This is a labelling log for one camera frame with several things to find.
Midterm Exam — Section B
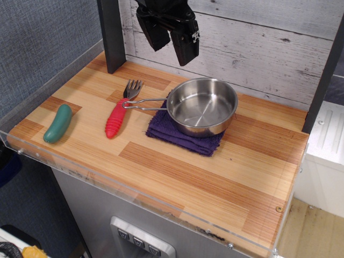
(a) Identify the silver dispenser button panel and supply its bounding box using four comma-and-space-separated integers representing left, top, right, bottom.
110, 216, 176, 257

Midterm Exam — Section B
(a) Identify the clear acrylic table guard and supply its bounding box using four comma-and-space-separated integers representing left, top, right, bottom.
8, 33, 311, 249

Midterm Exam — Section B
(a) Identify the green toy cucumber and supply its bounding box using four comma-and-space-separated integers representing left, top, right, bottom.
43, 104, 73, 144

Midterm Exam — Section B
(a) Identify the dark right vertical post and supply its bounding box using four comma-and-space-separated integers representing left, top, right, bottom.
302, 17, 343, 134

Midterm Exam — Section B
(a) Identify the white side cabinet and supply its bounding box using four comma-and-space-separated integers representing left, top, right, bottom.
294, 101, 343, 217

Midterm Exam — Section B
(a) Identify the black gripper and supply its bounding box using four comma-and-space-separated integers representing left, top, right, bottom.
137, 1, 199, 66

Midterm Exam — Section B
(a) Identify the black corrugated hose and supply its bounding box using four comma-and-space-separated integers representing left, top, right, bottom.
0, 241, 25, 258

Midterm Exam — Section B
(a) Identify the red-handled toy fork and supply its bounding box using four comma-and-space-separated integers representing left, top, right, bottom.
105, 80, 143, 139

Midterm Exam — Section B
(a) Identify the dark vertical post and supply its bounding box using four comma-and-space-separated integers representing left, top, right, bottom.
97, 0, 126, 74
302, 17, 343, 134

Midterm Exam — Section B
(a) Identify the purple folded cloth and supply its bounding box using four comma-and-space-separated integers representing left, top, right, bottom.
146, 92, 227, 158

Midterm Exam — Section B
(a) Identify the grey metal cabinet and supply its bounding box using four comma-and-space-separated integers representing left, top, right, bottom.
53, 169, 274, 257

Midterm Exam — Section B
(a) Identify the dark left vertical post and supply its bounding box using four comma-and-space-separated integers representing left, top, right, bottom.
97, 0, 126, 74

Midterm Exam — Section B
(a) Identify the stainless steel pan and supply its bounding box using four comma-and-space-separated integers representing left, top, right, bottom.
122, 77, 239, 138

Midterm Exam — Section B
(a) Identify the yellow object at bottom left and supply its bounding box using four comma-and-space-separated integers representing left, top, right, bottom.
21, 246, 48, 258

